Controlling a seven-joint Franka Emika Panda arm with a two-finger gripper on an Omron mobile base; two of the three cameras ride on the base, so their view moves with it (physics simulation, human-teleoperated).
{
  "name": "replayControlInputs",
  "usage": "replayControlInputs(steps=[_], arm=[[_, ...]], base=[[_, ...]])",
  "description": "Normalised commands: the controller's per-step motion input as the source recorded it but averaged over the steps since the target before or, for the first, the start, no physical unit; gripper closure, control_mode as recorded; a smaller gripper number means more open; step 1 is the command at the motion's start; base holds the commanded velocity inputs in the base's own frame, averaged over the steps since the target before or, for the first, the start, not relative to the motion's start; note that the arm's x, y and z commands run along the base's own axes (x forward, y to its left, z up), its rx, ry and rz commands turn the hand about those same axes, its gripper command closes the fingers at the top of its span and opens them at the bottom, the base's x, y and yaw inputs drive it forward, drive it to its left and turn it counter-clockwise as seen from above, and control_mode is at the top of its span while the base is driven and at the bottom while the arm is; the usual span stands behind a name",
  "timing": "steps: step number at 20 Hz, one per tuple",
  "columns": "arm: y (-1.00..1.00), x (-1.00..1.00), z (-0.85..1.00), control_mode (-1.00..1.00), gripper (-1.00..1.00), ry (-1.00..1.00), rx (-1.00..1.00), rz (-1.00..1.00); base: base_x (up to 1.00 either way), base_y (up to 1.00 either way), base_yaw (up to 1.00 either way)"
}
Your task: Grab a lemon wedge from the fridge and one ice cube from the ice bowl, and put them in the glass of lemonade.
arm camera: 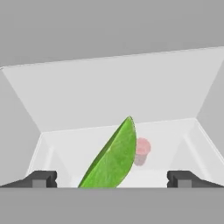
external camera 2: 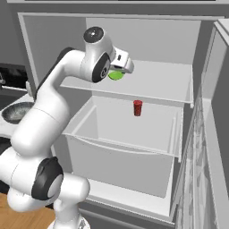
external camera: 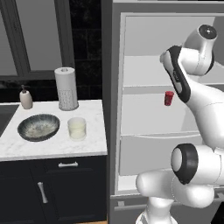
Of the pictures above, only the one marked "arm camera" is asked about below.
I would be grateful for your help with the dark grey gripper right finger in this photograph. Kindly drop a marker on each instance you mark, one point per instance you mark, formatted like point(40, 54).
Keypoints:
point(182, 177)

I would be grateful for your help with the pink round item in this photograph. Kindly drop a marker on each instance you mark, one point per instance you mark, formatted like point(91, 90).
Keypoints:
point(143, 151)

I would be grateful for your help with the white fridge shelf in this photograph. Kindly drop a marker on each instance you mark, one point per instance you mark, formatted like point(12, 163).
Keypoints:
point(116, 96)

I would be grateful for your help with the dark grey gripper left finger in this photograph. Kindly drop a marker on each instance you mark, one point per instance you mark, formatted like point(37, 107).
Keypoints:
point(40, 177)

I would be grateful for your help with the green lemon wedge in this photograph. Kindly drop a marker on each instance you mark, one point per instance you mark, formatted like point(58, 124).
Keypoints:
point(115, 157)

